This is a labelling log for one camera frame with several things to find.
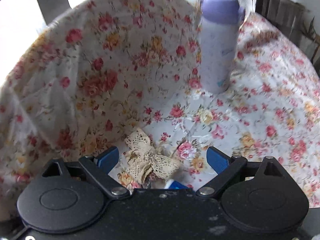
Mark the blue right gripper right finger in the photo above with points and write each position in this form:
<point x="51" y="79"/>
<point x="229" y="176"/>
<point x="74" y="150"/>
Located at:
<point x="217" y="160"/>

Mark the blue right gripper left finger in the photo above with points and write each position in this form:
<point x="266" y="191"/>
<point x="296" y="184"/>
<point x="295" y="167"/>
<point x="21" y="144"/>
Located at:
<point x="107" y="160"/>

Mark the beige lace cloth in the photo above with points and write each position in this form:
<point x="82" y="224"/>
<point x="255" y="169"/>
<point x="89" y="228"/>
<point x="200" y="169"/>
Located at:
<point x="143" y="158"/>

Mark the small white tissue pack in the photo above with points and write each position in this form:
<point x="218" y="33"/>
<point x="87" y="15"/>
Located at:
<point x="174" y="185"/>

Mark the floral tablecloth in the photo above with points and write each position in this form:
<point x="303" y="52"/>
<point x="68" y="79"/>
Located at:
<point x="109" y="67"/>

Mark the purple white water bottle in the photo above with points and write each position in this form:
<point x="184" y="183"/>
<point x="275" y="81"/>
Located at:
<point x="220" y="22"/>

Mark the white potted plant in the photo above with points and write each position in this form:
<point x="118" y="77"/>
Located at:
<point x="309" y="42"/>

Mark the round grey side table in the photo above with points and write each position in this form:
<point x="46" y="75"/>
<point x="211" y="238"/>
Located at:
<point x="286" y="15"/>

